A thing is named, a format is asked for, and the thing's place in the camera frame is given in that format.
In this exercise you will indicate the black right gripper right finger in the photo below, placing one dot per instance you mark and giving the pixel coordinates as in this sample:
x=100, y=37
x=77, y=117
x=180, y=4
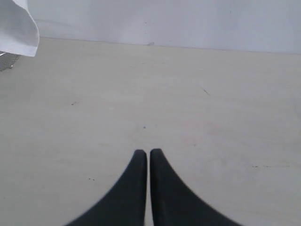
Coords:
x=173, y=203

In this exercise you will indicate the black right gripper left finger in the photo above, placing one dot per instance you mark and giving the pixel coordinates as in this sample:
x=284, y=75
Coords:
x=124, y=204

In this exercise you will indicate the white t-shirt with red logo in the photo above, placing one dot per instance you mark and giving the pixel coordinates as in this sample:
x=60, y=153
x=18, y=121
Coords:
x=19, y=33

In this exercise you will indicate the metal wire mesh basket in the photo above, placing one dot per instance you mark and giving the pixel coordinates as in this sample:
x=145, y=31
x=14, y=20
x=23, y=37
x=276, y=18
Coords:
x=7, y=60

